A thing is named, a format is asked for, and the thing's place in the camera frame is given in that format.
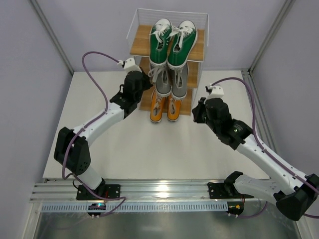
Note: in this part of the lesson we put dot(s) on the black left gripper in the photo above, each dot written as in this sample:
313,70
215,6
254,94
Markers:
143,79

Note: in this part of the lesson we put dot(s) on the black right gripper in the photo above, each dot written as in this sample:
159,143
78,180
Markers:
199,112

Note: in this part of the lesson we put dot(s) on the orange sneaker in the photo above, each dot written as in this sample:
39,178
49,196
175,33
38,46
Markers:
174,106
157,107

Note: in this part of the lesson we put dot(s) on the grey sneaker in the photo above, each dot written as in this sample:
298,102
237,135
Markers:
179,79
160,79

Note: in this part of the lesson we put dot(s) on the green sneaker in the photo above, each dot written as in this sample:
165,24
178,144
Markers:
159,39
184,38

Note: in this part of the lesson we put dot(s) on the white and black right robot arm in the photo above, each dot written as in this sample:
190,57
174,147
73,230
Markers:
289,189

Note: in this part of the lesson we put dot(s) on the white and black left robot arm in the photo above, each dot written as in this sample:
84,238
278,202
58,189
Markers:
72,148

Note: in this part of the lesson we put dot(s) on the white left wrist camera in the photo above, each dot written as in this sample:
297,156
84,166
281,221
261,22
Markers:
129,65

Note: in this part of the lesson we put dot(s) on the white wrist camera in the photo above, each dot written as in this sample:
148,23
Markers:
214,91
129,65

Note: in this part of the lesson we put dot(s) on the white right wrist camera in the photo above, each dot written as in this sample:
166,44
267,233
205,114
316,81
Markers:
214,91

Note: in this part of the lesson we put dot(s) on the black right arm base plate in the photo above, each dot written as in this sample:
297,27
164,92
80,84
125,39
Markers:
225,191

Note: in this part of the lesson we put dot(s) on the slotted grey cable duct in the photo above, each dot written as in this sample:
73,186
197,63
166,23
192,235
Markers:
133,207

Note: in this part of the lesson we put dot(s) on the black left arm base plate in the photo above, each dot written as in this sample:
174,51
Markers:
109,191

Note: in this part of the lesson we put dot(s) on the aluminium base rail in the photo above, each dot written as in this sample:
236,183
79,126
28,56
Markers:
58,190

